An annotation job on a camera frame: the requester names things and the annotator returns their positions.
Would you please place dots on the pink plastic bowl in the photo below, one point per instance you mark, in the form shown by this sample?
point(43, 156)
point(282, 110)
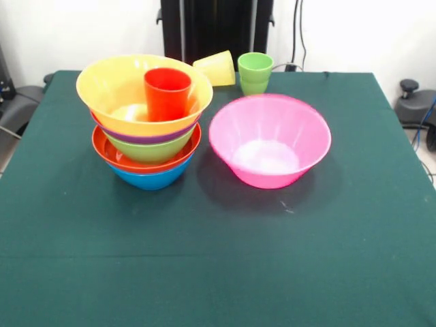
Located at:
point(269, 143)

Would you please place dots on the grey chair base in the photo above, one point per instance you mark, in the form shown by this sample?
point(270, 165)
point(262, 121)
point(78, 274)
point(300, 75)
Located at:
point(17, 109)

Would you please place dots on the green plastic bowl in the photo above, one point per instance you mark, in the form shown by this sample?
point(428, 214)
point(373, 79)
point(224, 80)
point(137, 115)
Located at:
point(150, 151)

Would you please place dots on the red plastic cup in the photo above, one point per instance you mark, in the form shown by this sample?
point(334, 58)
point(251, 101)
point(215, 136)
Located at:
point(167, 95)

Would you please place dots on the purple plastic bowl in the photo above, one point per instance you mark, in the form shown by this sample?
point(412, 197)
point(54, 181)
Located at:
point(146, 139)

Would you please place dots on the yellow plastic cup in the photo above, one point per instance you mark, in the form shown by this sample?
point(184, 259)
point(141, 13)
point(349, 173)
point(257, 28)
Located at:
point(218, 69)

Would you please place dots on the large blue plastic bowl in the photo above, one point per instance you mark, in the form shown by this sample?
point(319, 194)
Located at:
point(153, 178)

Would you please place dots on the black chair base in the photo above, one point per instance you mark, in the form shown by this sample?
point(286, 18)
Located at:
point(415, 105)

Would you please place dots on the red-orange plastic bowl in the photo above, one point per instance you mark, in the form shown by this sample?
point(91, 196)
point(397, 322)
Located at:
point(105, 150)

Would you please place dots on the dark green tablecloth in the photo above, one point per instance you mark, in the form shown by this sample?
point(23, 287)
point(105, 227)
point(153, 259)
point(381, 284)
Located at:
point(136, 272)

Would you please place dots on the green plastic cup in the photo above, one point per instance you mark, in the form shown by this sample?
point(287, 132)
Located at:
point(254, 75)

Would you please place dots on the orange plastic bowl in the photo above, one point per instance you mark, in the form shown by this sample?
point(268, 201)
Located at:
point(112, 95)

